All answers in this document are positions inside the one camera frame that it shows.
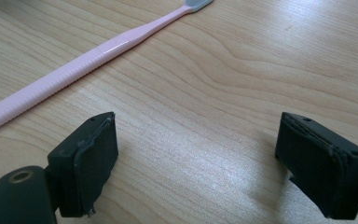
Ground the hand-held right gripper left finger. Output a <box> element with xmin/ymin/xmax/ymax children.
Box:
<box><xmin>47</xmin><ymin>111</ymin><xmax>119</xmax><ymax>218</ymax></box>

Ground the pink toothbrush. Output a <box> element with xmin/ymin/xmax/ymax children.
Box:
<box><xmin>0</xmin><ymin>0</ymin><xmax>214</xmax><ymax>138</ymax></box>

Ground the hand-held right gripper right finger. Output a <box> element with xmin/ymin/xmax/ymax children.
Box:
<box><xmin>274</xmin><ymin>111</ymin><xmax>358</xmax><ymax>220</ymax></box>

